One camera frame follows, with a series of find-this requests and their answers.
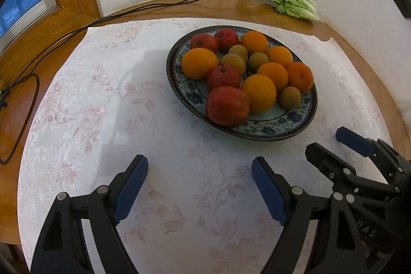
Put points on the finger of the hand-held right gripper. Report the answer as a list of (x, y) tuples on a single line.
[(353, 139), (324, 158)]

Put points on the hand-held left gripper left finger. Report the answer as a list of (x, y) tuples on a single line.
[(131, 187)]

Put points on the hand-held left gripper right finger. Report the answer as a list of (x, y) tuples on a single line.
[(268, 190)]

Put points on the blue patterned porcelain plate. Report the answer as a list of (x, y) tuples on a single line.
[(282, 124)]

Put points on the small brown round fruit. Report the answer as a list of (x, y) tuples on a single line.
[(232, 63), (290, 97), (258, 62), (239, 51)]

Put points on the orange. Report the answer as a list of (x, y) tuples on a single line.
[(299, 76), (199, 63), (272, 75), (254, 42), (258, 93), (279, 56)]

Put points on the red apple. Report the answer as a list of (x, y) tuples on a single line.
[(227, 107), (226, 38), (203, 42), (223, 78)]

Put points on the white floral tablecloth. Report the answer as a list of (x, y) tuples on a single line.
[(128, 100)]

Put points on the bagged green lettuce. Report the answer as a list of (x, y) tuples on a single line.
[(289, 2)]

